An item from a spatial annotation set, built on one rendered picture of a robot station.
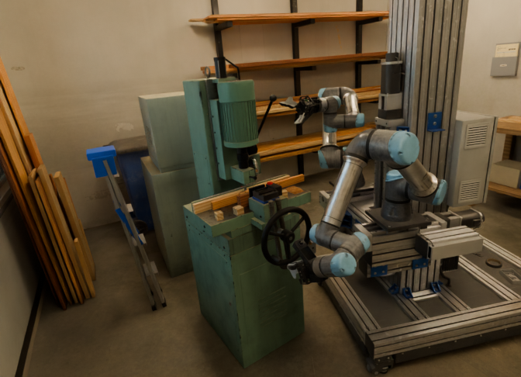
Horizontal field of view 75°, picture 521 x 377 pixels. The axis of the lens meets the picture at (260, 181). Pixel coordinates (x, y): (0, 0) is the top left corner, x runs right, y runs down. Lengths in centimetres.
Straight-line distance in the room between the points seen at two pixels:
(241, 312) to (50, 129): 280
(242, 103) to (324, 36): 333
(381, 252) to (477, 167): 70
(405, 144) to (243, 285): 104
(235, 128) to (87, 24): 258
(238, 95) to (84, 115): 255
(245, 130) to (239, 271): 70
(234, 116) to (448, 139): 110
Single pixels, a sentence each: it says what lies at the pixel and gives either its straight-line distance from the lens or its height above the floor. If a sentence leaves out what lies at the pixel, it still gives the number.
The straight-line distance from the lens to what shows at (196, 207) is 170.
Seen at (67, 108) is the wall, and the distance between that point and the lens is 393.
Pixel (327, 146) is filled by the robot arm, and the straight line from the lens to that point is 212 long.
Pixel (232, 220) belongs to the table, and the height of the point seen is 89.
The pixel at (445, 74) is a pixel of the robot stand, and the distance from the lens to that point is 191.
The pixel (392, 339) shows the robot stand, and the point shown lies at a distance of 198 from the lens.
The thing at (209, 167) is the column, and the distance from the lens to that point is 187.
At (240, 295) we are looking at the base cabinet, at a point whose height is 47.
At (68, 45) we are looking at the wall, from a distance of 393.
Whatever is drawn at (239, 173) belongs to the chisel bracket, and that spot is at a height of 105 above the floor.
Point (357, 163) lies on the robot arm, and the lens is 133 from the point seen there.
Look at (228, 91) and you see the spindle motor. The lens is 161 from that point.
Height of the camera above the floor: 157
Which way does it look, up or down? 19 degrees down
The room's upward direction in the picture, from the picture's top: 5 degrees counter-clockwise
